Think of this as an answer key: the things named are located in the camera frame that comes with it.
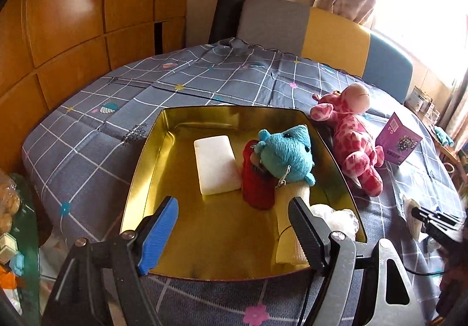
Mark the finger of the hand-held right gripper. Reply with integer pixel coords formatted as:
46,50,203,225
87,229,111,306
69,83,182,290
411,207,465,235

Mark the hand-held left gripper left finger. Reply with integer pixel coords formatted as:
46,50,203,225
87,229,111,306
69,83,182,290
42,195,180,326

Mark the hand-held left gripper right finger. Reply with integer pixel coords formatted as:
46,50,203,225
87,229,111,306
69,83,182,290
288,197,412,326

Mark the white packet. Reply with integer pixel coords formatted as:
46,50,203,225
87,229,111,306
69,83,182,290
402,198,425,241

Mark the white fluffy plush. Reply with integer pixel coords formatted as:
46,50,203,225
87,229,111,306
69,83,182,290
311,203,361,239

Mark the cream sock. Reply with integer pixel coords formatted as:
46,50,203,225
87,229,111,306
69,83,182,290
275,182,311,264

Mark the gold tin box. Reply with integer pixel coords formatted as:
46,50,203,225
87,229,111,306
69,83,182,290
120,106,367,282

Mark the red strawberry knitted doll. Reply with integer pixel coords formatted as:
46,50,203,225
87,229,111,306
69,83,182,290
241,139,277,210

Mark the teal plush toy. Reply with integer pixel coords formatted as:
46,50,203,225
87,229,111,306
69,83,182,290
255,124,317,188

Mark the white foam block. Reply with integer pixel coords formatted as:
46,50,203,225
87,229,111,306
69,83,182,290
194,134,242,196

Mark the wooden desk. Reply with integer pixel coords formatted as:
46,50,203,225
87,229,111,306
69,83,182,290
404,101,468,180

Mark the teal plush on desk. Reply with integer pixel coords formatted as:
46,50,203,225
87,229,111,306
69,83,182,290
434,127,454,147

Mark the purple cardboard box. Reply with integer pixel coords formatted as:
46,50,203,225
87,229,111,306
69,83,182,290
376,111,424,166

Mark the pink giraffe plush toy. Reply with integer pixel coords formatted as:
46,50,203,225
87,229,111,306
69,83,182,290
311,83,385,197

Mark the white tin can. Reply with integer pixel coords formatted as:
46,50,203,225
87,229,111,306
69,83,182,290
409,87,426,111

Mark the glass side table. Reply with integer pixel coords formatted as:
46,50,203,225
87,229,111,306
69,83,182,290
0,173,41,326

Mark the clear snack bag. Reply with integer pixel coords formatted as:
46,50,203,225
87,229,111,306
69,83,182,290
0,170,23,235

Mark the grey yellow blue headboard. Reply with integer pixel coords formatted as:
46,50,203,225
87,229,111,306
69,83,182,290
236,0,414,104

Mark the window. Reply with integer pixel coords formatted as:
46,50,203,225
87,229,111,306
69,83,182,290
369,0,468,89

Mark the wooden wardrobe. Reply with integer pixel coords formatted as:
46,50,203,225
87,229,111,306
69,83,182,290
0,0,192,173

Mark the black rolled mat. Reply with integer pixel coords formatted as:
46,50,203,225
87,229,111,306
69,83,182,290
208,0,251,44

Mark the black cable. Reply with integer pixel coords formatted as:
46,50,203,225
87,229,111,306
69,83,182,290
402,264,445,277

